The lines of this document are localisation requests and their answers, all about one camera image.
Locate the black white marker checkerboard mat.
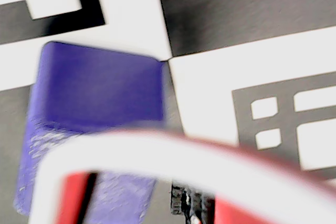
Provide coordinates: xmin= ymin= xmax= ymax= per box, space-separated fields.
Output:
xmin=0 ymin=0 xmax=336 ymax=224

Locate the white curved rim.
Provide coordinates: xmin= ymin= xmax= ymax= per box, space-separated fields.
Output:
xmin=27 ymin=126 xmax=336 ymax=224

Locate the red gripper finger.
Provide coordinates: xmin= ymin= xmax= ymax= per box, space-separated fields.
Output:
xmin=170 ymin=180 xmax=266 ymax=224

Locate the blue cube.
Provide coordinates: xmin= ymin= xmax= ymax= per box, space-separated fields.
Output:
xmin=13 ymin=40 xmax=169 ymax=224

